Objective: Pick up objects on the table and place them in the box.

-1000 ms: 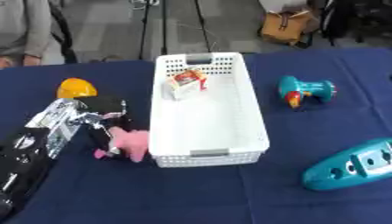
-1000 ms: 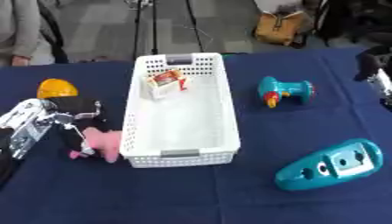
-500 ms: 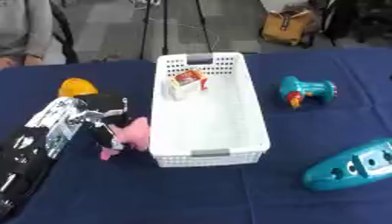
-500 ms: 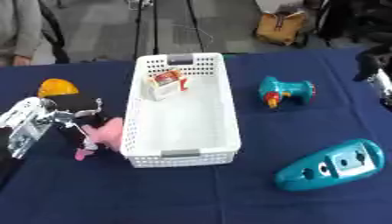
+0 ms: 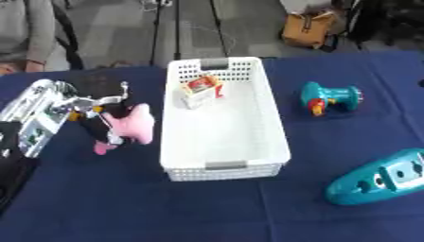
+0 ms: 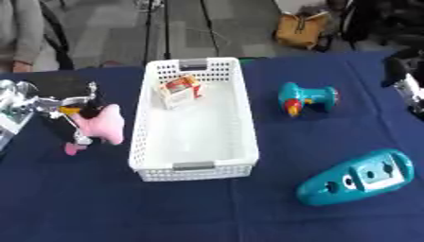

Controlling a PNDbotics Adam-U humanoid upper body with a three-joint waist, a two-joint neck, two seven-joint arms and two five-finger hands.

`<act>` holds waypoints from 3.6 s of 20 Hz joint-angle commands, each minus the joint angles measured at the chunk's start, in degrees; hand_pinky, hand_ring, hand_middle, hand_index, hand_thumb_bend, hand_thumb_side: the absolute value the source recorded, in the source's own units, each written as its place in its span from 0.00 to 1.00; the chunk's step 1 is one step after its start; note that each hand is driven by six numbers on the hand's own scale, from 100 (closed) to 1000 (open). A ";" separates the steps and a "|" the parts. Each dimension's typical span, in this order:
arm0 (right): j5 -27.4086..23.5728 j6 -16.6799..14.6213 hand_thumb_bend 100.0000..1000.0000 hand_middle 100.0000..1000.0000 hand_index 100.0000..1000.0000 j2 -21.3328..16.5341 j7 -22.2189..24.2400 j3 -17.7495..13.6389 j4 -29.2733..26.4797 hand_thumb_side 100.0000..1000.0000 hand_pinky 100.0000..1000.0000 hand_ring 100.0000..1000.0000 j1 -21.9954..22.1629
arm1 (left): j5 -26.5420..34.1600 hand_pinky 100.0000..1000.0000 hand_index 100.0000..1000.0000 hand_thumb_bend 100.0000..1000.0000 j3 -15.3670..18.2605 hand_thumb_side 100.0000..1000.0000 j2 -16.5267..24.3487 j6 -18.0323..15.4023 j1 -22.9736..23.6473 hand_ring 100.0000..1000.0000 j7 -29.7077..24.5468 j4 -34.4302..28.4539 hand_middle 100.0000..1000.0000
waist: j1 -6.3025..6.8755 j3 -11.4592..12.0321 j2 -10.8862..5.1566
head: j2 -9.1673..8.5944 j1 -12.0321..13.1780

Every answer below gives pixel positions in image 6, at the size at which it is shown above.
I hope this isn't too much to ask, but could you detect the small red white carton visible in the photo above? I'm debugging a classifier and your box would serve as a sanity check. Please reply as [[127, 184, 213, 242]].
[[155, 74, 207, 111]]

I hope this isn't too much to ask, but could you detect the person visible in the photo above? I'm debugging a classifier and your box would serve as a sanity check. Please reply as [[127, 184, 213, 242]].
[[0, 0, 46, 74]]

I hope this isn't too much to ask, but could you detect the white perforated plastic basket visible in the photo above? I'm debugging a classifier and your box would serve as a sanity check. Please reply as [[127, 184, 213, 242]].
[[126, 57, 262, 183]]

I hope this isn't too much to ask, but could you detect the black tripod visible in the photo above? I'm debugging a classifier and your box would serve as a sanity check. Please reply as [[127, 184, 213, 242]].
[[140, 0, 222, 65]]

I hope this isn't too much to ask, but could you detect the teal toy drill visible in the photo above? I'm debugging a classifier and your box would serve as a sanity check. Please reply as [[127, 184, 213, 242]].
[[276, 81, 340, 118]]

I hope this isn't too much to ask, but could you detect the teal toy sander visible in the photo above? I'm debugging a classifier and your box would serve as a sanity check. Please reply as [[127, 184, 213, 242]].
[[294, 148, 416, 208]]

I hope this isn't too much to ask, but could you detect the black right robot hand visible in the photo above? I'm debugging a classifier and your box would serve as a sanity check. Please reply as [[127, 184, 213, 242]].
[[379, 46, 424, 123]]

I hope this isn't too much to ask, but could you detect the tan bag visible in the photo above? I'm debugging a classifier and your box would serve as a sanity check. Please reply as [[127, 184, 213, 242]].
[[273, 11, 331, 50]]

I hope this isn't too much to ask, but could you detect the pink soft toy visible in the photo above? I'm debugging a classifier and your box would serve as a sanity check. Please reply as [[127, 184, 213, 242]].
[[61, 103, 126, 157]]

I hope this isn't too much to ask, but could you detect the black bag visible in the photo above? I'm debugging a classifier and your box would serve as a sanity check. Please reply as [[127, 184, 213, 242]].
[[329, 0, 424, 53]]

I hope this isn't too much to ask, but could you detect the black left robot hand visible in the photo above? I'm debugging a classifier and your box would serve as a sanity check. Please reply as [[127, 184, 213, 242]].
[[33, 80, 112, 148]]

